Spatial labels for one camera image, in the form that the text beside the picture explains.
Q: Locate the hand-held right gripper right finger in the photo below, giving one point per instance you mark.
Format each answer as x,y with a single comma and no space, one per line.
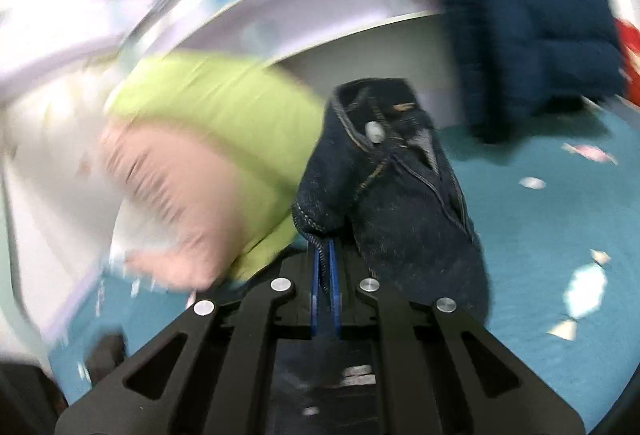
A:
334,287

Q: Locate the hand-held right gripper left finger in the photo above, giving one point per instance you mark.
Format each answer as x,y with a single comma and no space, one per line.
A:
316,286

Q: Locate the dark blue denim jeans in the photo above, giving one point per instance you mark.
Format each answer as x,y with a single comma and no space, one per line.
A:
400,185

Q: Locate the pink cloth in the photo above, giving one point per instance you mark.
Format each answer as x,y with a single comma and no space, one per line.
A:
170,200

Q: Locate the lime green cloth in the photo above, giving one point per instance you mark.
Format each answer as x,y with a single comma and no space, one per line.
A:
225,115

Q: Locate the teal printed blanket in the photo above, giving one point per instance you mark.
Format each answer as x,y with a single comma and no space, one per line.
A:
540,225

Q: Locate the white cloth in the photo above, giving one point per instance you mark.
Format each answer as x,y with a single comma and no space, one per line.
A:
55,195

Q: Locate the navy puffer jacket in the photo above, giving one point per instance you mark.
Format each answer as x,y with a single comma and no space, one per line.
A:
525,20

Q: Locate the red cloth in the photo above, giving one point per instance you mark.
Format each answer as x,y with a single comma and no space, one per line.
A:
630,60

